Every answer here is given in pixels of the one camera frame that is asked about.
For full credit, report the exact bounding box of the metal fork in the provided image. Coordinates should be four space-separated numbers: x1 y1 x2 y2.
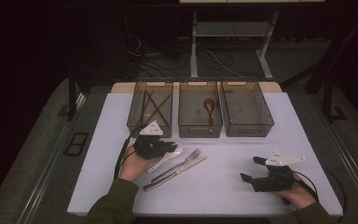
150 147 202 184

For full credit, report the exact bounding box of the person's left hand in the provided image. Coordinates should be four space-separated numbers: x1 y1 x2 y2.
118 146 161 183

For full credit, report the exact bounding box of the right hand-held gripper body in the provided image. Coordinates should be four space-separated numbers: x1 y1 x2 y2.
251 150 306 193

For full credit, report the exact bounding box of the translucent grey plastic bin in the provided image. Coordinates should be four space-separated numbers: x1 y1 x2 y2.
177 78 224 139
220 77 275 138
126 78 174 139

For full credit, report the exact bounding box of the tangle of floor cables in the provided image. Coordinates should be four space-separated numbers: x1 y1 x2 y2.
127 31 262 80

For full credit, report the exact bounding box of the right hand-held gripper black cable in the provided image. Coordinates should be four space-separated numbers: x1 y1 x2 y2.
292 170 348 223

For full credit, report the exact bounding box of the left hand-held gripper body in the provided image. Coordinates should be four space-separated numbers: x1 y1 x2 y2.
132 120 169 161

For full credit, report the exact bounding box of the metal table knife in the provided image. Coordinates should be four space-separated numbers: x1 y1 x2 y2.
143 156 208 192

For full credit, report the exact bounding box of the person's right hand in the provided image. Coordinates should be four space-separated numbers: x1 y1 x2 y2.
271 174 318 211

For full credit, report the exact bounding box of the black metal stand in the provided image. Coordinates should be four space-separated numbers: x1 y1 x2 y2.
57 66 91 122
281 12 358 124

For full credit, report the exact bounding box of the white ceramic spoon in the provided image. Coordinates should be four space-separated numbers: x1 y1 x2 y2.
145 142 184 175

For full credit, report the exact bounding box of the white metal desk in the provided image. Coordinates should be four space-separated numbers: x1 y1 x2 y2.
179 0 325 80

